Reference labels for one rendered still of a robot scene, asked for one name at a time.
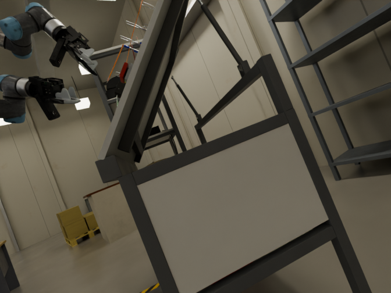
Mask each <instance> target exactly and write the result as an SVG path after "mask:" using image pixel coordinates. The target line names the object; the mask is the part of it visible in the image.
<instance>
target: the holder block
mask: <svg viewBox="0 0 391 293"><path fill-rule="evenodd" d="M125 85H126V83H121V81H119V82H118V85H117V87H116V90H115V97H116V96H117V95H118V98H120V97H121V96H122V93H123V90H124V88H125ZM118 88H119V89H118Z"/></svg>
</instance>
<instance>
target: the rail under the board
mask: <svg viewBox="0 0 391 293"><path fill-rule="evenodd" d="M95 164H96V166H97V169H98V172H99V174H100V176H101V180H102V182H103V183H108V182H111V181H116V180H118V178H119V177H122V176H124V175H126V174H129V173H132V172H134V171H136V170H138V168H137V166H135V165H133V164H131V163H129V162H127V161H125V160H123V159H122V158H120V157H118V156H116V155H111V156H108V157H106V158H105V159H104V160H101V159H100V160H98V161H95Z"/></svg>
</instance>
